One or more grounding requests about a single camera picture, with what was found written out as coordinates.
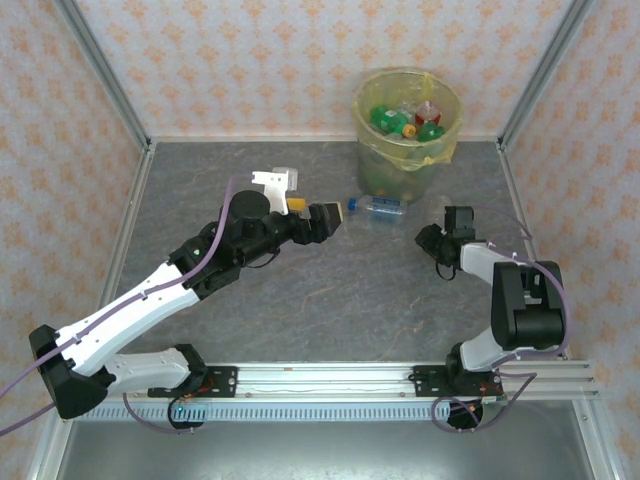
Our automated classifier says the grey metal sheet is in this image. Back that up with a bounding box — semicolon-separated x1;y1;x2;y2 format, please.
29;418;619;480

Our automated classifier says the aluminium table side rail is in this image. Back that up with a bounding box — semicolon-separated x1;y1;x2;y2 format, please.
92;141;157;321
496;141;572;361

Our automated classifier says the grey mesh waste bin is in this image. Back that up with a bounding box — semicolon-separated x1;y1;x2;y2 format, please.
352;67;466;204

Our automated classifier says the white slotted cable duct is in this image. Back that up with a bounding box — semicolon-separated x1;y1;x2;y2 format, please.
89;403;454;422

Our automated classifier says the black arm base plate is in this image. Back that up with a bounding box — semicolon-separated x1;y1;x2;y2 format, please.
412;365;504;399
189;365;239;399

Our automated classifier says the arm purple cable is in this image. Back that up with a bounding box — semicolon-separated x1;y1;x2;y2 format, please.
431;203;572;435
0;175;239;436

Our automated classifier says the aluminium frame rail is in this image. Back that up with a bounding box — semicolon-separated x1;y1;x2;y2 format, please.
25;417;76;480
573;399;622;480

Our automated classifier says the yellow plastic bin liner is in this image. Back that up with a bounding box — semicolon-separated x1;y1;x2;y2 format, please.
349;66;467;174

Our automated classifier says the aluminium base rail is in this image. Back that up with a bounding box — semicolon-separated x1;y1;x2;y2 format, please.
114;362;600;402

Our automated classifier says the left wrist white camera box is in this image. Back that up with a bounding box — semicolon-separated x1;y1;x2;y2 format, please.
251;166;300;216

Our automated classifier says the aluminium corner post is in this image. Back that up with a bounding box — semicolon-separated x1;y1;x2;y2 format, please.
53;0;153;151
499;0;597;147

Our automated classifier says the tea bottle red label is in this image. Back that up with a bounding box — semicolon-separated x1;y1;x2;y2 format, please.
413;99;444;129

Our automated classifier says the soda water bottle blue cap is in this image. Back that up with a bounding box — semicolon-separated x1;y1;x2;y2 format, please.
347;195;410;221

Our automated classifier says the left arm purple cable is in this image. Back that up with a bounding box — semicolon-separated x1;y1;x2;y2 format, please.
0;175;239;436

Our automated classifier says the aluminium table back rail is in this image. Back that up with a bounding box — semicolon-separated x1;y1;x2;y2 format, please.
149;134;501;145

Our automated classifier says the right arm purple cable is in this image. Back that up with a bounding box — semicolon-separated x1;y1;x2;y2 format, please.
431;203;572;435

